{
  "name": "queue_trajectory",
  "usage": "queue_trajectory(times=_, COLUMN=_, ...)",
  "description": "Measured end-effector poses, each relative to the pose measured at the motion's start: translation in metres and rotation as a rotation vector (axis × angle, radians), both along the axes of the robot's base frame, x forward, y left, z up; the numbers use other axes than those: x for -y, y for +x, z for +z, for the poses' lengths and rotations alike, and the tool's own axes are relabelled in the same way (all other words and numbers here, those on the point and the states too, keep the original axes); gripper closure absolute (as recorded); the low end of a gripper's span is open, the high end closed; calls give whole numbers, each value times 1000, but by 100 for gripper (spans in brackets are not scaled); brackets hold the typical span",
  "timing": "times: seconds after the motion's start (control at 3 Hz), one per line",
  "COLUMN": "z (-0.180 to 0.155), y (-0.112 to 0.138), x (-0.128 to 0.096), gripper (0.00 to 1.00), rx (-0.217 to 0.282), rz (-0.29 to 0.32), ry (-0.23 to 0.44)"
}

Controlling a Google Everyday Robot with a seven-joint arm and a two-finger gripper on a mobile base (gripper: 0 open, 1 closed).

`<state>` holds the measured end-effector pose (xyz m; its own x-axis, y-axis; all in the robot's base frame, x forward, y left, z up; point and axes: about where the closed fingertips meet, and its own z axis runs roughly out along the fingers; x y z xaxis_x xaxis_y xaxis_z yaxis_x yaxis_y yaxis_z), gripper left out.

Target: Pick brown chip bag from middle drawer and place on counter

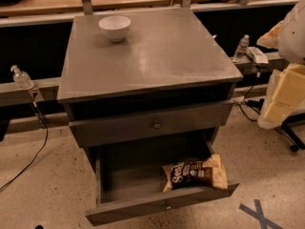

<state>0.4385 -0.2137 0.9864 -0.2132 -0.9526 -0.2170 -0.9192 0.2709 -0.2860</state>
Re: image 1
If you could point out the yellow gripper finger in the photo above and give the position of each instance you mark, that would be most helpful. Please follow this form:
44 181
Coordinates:
269 40

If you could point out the brown chip bag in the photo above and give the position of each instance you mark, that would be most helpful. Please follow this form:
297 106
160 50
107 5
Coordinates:
209 172

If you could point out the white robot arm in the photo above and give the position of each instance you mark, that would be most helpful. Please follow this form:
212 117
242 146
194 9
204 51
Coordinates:
291 41

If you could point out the grey wooden drawer cabinet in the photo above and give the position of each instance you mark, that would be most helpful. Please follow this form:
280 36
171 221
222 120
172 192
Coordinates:
167 60

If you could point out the open grey lower drawer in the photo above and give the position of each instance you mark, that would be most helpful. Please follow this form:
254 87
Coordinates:
131 180

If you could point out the closed grey upper drawer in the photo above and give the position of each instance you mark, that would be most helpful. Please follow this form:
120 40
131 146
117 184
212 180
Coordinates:
126 127

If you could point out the white folded paper label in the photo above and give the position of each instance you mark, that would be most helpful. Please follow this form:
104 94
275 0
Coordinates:
257 55

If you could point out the white ceramic bowl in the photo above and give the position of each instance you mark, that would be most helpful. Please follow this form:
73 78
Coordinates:
115 28

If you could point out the clear pump sanitizer bottle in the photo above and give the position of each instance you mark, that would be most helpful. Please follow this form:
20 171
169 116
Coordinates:
21 78

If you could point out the black stand with cables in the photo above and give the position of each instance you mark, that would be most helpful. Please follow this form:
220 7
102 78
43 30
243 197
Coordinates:
271 116

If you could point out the grey metal rail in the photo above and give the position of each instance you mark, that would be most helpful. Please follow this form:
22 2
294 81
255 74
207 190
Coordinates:
44 90

